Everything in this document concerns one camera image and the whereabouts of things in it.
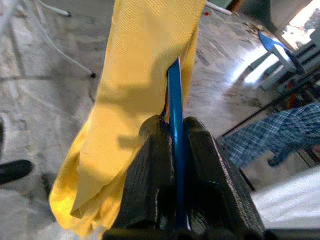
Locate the light grey folding table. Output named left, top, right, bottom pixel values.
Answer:
left=34, top=0, right=97, bottom=78

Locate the white garment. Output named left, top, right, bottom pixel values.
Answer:
left=249, top=166, right=320, bottom=230

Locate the white rolled tube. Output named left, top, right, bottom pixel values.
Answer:
left=206, top=1, right=233, bottom=16

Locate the blue plaid garment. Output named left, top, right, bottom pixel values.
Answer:
left=223, top=101, right=320, bottom=168

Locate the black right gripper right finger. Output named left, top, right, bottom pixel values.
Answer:
left=184, top=116, right=265, bottom=232

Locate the blue floor mat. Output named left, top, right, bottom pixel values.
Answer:
left=258, top=32, right=295, bottom=55

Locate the yellow garment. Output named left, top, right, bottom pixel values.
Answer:
left=48, top=0, right=208, bottom=237

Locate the pale plastic stool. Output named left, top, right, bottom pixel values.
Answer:
left=243, top=43, right=298, bottom=91

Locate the blue plastic hanger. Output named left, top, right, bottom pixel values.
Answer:
left=166, top=56, right=192, bottom=231

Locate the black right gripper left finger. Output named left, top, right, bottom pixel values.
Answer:
left=112, top=116, right=176, bottom=230

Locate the black metal drying rack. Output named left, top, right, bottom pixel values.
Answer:
left=221, top=44, right=320, bottom=193

